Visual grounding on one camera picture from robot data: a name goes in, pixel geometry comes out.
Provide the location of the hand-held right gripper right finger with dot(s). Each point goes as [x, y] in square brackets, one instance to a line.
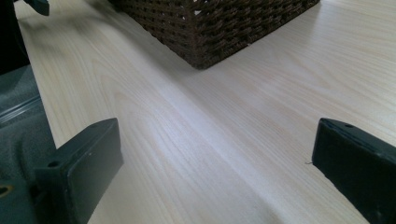
[358, 161]

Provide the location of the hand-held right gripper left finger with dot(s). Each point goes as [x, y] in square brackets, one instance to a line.
[84, 168]

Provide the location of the dark object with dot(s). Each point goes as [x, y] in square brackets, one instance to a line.
[39, 6]

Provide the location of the dark brown woven basket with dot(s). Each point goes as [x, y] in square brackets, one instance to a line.
[214, 28]

